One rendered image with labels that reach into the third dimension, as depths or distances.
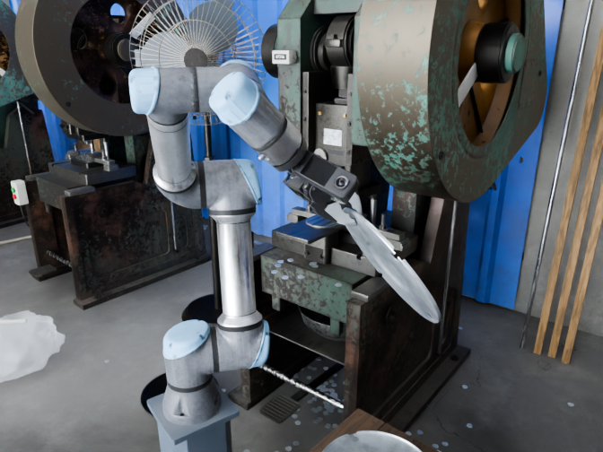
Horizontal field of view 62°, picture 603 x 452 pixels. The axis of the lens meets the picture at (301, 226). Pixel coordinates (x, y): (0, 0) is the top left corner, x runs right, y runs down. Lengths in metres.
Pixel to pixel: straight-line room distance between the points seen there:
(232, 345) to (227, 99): 0.70
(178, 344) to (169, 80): 0.66
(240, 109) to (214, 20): 1.51
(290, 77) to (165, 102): 0.89
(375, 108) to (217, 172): 0.40
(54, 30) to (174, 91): 1.71
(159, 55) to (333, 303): 1.26
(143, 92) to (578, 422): 1.96
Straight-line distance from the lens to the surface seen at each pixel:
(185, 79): 0.88
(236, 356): 1.30
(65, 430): 2.20
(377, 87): 1.21
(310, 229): 1.65
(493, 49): 1.45
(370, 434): 1.45
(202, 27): 2.27
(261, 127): 0.80
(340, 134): 1.66
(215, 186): 1.20
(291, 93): 1.72
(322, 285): 1.66
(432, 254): 1.93
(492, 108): 1.77
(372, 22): 1.22
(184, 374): 1.32
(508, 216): 2.78
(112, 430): 2.14
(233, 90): 0.78
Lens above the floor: 1.35
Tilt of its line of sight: 20 degrees down
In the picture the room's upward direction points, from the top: straight up
